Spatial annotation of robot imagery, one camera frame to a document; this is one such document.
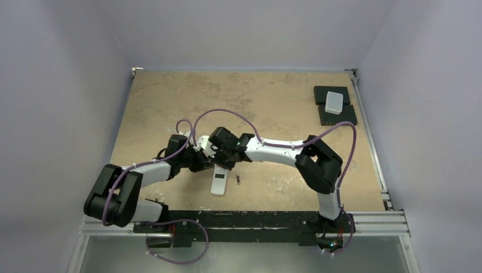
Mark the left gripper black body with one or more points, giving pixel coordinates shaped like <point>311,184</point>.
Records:
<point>191,158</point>

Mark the black tray front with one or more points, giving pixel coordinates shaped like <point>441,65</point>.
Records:
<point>327,119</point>

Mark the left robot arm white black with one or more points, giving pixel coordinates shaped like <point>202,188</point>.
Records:
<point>114,198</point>

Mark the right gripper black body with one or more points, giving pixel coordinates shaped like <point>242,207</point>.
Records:
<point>224,160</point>

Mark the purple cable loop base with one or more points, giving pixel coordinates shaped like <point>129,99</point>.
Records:
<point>337,234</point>
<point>181,241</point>

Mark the white plastic box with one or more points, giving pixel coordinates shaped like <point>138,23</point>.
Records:
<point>334,103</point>

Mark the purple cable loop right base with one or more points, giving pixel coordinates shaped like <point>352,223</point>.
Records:
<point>337,234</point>

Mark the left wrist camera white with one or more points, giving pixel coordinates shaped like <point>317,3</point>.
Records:
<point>187,134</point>

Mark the white remote control red face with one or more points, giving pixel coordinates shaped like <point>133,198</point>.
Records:
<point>219,181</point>

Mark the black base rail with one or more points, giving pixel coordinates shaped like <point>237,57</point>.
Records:
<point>301,227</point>

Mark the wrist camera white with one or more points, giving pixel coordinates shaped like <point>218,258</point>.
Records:
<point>205,146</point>
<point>187,134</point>

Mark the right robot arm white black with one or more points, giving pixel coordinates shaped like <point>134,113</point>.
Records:
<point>317,163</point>

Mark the aluminium frame rail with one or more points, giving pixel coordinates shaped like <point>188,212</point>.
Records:
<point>271,105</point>

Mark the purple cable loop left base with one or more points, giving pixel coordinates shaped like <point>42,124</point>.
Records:
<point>181,241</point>

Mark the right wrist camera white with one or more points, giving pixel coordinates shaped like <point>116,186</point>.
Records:
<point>205,146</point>

